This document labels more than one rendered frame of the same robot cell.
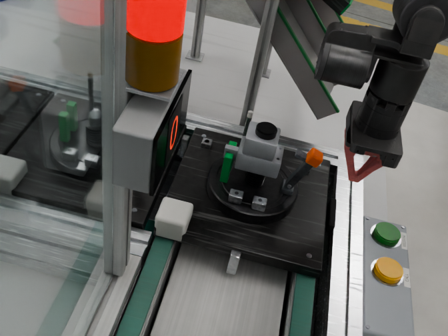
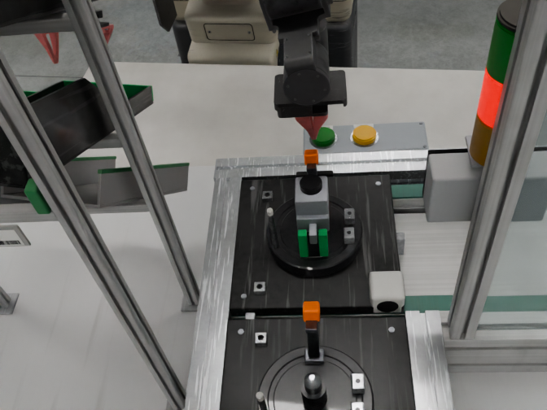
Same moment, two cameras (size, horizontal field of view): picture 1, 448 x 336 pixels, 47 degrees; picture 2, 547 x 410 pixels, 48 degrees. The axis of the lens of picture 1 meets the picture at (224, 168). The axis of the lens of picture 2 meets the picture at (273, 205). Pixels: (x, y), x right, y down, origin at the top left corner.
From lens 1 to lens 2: 0.78 m
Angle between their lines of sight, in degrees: 56
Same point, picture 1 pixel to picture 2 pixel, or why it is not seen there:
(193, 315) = (454, 272)
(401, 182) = (192, 154)
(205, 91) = (65, 366)
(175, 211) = (387, 283)
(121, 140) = not seen: outside the picture
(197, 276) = (413, 280)
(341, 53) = (321, 63)
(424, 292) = not seen: hidden behind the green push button
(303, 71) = (164, 177)
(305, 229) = (347, 189)
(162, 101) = not seen: hidden behind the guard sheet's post
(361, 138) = (334, 94)
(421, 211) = (229, 141)
